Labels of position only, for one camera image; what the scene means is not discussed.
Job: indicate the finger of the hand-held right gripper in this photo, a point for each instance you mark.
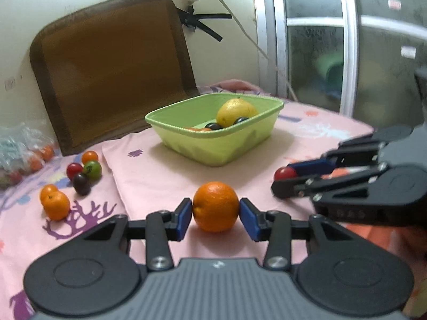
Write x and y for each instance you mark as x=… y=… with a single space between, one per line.
x=313 y=165
x=290 y=188

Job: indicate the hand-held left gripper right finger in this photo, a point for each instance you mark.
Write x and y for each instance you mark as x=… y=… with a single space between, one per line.
x=248 y=220

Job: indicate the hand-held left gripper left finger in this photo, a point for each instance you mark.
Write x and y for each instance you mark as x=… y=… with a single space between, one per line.
x=183 y=218

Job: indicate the red cherry tomato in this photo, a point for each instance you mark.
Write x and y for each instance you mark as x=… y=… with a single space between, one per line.
x=73 y=170
x=283 y=173

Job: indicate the large orange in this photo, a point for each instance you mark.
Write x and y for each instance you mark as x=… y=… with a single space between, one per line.
x=215 y=206

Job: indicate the green plastic basket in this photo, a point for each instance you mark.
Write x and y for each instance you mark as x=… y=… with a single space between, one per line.
x=206 y=146

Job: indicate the dark purple cherry tomato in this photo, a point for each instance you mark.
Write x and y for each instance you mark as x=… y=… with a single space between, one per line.
x=81 y=184
x=241 y=120

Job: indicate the orange cherry tomato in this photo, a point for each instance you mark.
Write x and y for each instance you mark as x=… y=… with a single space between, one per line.
x=195 y=128
x=89 y=157

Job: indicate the yellow lemon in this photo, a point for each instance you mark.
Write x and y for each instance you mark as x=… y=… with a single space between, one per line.
x=233 y=111

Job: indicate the dark plums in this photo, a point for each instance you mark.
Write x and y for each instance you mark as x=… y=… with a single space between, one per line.
x=213 y=126

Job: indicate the green cherry tomato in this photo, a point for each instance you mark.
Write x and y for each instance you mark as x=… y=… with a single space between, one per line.
x=93 y=170

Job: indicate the small mandarin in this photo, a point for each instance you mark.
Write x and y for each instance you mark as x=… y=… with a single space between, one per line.
x=47 y=193
x=57 y=206

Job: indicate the white framed frosted glass door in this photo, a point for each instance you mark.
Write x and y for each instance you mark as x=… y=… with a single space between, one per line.
x=313 y=50

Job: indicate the pink white glass sticker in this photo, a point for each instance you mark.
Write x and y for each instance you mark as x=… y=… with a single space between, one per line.
x=395 y=4
x=408 y=52

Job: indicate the brown woven mat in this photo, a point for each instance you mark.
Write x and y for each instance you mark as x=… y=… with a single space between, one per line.
x=110 y=66

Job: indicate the clear plastic bag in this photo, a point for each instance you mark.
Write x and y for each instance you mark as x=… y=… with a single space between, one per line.
x=20 y=146

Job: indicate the black tape cross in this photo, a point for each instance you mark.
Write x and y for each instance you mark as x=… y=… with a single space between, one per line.
x=206 y=15

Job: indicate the white wall outlet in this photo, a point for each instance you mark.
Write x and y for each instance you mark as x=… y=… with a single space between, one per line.
x=10 y=82

